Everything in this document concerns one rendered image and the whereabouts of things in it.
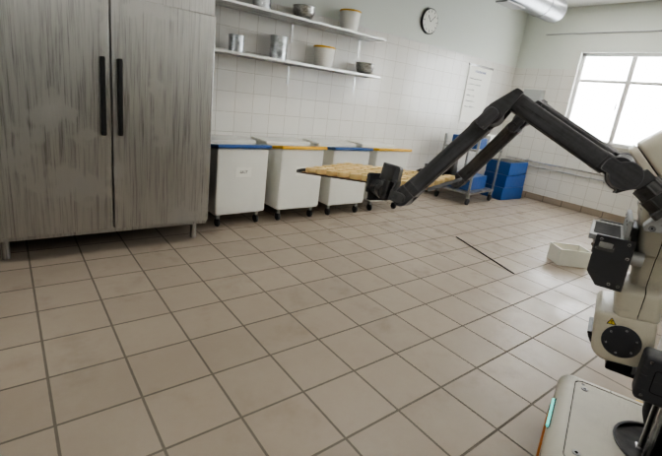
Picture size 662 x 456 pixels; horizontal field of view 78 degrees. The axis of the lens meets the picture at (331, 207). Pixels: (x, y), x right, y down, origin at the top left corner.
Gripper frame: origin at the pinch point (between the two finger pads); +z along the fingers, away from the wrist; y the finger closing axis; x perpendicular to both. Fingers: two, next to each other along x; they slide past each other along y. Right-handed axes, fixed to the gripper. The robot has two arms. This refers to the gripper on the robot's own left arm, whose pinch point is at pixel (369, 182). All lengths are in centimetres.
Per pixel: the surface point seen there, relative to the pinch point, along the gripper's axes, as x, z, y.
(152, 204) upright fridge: -117, 165, 50
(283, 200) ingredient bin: -14, 247, 64
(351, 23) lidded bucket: 58, 318, -120
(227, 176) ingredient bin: -66, 218, 37
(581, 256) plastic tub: 260, 161, 92
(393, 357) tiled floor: 30, 30, 98
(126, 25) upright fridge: -126, 152, -71
